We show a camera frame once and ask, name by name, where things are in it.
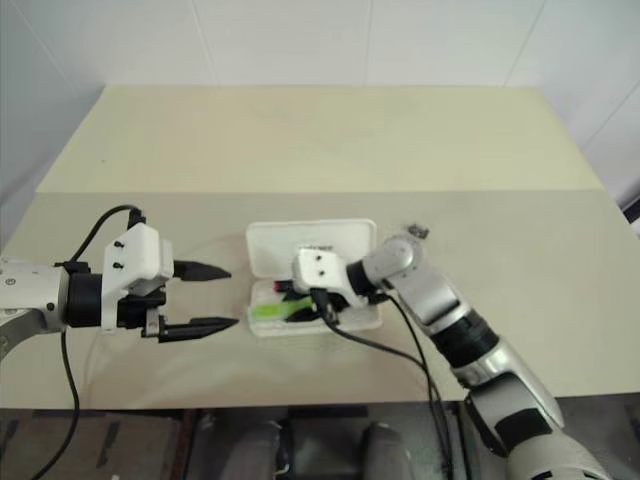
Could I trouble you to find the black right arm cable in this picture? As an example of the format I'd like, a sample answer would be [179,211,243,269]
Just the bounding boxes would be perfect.
[310,286,457,459]

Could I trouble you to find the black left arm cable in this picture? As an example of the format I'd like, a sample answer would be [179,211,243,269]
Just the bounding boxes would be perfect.
[27,205,147,480]

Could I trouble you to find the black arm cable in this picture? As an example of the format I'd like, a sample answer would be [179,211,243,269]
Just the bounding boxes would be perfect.
[27,205,147,480]
[310,286,457,459]

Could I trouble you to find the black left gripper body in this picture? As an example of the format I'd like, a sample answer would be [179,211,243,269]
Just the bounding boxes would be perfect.
[116,282,169,339]

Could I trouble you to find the green marker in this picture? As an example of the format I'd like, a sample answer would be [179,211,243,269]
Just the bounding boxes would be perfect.
[251,298,315,322]

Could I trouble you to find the white plastic pencil case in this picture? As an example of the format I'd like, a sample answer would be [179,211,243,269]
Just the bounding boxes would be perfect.
[245,217,385,340]

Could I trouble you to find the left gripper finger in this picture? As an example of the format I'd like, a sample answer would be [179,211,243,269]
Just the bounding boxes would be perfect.
[173,259,233,282]
[157,315,242,346]

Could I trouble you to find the brown box under table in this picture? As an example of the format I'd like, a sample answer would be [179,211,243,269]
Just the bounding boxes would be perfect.
[29,408,194,480]

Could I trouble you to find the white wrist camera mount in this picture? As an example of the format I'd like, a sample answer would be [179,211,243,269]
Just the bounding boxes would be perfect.
[100,223,176,332]
[291,245,382,309]

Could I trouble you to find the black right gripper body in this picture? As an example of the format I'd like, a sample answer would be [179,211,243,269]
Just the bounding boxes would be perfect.
[279,279,354,325]

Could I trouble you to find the dark object beside table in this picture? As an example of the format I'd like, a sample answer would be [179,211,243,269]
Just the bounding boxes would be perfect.
[616,191,640,237]

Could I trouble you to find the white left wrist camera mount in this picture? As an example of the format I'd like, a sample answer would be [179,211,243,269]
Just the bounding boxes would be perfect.
[100,223,176,332]

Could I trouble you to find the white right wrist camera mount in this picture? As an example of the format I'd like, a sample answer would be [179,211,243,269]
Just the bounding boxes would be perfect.
[291,245,382,309]

